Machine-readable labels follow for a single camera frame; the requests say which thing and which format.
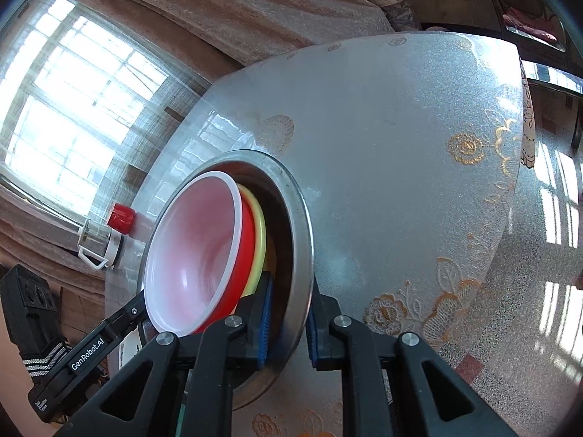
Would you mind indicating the sheer white curtain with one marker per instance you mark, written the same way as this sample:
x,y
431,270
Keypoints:
x,y
150,114

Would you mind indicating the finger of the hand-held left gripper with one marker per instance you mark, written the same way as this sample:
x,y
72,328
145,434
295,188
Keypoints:
x,y
127,318

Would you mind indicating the black glossy bench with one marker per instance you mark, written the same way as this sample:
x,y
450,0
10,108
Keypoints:
x,y
555,77

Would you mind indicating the large barred window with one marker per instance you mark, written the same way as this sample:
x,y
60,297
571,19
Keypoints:
x,y
77,100

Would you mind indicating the brown curtain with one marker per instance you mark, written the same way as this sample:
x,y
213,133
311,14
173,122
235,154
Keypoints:
x,y
45,241
227,9

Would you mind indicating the red bowl white inside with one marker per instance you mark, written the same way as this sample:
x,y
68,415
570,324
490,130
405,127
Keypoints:
x,y
191,246

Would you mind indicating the stainless steel bowl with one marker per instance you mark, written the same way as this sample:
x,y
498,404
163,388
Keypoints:
x,y
296,236

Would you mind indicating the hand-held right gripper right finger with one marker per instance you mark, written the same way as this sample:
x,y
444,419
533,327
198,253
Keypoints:
x,y
312,341

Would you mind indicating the black round-back chair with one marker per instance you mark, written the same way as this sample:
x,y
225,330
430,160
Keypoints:
x,y
524,22

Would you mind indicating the patterned bag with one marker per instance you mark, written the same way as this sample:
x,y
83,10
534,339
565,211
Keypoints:
x,y
387,0

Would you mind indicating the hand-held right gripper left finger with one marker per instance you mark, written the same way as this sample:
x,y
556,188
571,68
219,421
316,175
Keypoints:
x,y
265,323

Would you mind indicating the red mug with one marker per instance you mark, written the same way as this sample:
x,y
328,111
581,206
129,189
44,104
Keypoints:
x,y
120,217

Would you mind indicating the yellow bowl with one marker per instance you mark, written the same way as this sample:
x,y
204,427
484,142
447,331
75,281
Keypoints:
x,y
260,232

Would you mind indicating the wooden chair back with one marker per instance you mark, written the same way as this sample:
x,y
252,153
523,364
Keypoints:
x,y
173,113

